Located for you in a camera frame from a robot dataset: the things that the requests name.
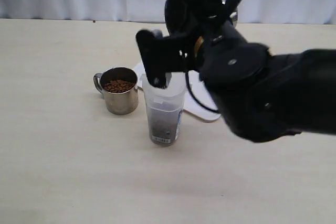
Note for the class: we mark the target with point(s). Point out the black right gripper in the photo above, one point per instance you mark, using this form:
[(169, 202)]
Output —
[(176, 53)]

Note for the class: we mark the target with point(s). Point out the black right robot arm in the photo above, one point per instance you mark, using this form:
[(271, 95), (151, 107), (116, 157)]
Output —
[(260, 96)]

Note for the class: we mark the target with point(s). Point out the clear plastic tall container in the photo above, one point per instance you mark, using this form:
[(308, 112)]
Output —
[(164, 108)]

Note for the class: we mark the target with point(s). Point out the white plastic tray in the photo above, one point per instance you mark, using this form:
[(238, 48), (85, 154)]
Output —
[(190, 105)]

